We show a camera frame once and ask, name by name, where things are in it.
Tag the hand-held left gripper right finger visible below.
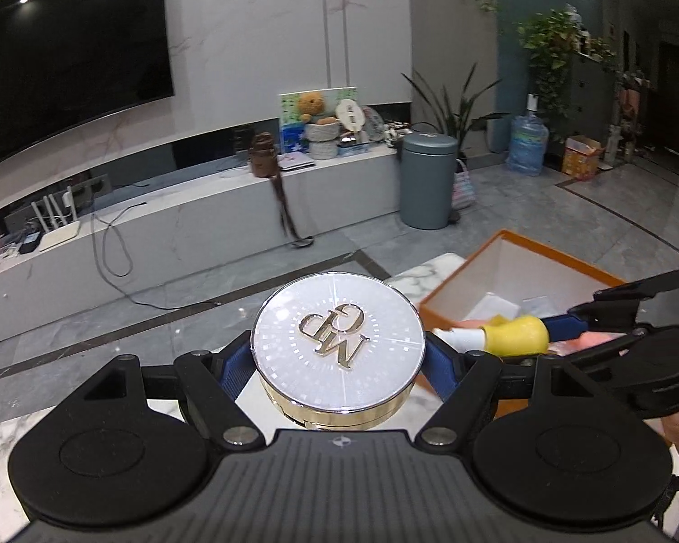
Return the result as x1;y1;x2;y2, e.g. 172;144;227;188
414;331;601;449

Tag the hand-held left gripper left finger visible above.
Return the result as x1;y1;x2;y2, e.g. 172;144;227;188
82;331;264;450

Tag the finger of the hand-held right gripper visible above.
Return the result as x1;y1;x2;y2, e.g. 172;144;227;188
543;268;679;346
499;333;643;374

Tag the yellow bulb-shaped bottle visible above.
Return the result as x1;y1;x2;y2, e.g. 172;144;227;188
430;314;550;357

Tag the orange cardboard box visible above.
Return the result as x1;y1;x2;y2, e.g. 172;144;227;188
417;229;629;419

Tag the gold white cushion compact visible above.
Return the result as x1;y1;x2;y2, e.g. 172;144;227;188
250;272;428;429

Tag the open cardboard box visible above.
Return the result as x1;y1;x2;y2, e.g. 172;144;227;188
562;136;606;177

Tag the white marble tv console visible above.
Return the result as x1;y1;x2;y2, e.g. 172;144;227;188
0;141;408;352

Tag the blue water jug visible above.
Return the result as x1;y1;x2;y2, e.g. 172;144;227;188
506;93;549;176

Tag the striped pastel bag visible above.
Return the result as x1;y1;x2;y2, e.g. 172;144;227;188
453;158;477;213

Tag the grey round trash can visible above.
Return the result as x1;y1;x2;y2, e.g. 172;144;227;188
399;132;459;231

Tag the dark grey cabinet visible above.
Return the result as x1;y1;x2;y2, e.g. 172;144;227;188
569;45;623;148

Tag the white laptop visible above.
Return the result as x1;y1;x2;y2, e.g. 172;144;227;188
277;152;316;172

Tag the white wifi router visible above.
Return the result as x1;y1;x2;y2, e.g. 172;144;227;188
31;189;80;252

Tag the leafy green potted plant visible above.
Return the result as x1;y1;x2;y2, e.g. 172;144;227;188
517;5;617;142

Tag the long-leaf potted plant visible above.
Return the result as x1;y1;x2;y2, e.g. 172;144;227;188
402;65;513;155

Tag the green blue picture board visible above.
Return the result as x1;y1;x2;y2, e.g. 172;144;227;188
277;86;357;155

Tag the round white paper fan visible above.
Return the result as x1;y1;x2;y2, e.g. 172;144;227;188
335;100;368;145

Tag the black television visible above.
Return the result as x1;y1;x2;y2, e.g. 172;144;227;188
0;0;175;173

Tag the black cable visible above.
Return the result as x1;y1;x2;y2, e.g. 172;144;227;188
87;204;205;309

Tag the brown bag with strap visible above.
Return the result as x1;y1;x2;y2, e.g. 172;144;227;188
249;132;315;250

